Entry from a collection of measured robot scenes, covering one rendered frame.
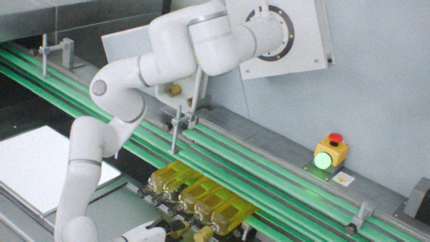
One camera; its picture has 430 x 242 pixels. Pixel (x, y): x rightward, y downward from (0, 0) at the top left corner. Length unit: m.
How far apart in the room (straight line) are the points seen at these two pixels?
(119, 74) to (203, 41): 0.24
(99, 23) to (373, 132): 1.38
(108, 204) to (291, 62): 0.71
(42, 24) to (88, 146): 0.99
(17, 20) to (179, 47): 1.02
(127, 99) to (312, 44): 0.51
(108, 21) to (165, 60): 1.22
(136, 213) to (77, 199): 0.33
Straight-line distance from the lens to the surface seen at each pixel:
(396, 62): 1.41
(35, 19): 2.18
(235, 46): 1.22
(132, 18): 2.54
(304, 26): 1.41
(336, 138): 1.47
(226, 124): 1.60
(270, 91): 1.59
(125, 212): 1.64
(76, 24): 2.32
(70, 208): 1.36
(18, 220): 1.61
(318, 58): 1.41
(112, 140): 1.37
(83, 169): 1.29
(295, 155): 1.52
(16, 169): 1.81
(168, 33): 1.23
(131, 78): 1.29
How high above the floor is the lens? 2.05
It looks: 48 degrees down
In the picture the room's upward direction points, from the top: 116 degrees counter-clockwise
